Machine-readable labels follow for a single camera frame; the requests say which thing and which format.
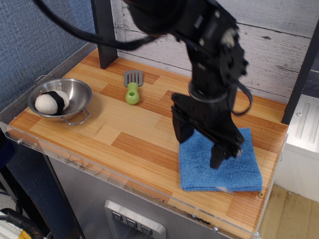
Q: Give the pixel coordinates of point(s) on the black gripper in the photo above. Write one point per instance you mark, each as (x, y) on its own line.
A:
(212, 119)

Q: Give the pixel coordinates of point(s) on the blue cloth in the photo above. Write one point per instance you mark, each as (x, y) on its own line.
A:
(240, 174)

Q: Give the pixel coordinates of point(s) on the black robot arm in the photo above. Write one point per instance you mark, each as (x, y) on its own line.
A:
(212, 41)

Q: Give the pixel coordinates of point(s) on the clear acrylic edge guard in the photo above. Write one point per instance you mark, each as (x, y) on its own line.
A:
(147, 165)

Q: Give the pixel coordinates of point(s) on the silver button panel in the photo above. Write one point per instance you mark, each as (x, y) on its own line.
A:
(126, 223)

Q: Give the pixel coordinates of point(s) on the white side cabinet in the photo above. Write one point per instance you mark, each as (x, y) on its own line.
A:
(298, 167)

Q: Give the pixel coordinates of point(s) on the white rice ball toy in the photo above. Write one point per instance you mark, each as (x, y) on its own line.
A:
(52, 102)

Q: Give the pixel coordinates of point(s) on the yellow black object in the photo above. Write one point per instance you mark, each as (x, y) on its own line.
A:
(13, 227)

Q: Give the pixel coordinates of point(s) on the green handled grey spatula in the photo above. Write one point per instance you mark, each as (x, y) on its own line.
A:
(133, 79)

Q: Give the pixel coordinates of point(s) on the dark right post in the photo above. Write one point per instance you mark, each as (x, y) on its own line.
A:
(302, 77)

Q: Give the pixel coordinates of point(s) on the dark post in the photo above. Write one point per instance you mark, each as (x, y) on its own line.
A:
(104, 26)
(302, 77)

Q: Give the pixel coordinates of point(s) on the steel bowl with handles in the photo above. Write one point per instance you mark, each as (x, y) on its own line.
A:
(79, 93)

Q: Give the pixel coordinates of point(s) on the dark left post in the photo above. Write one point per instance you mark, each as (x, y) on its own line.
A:
(104, 26)

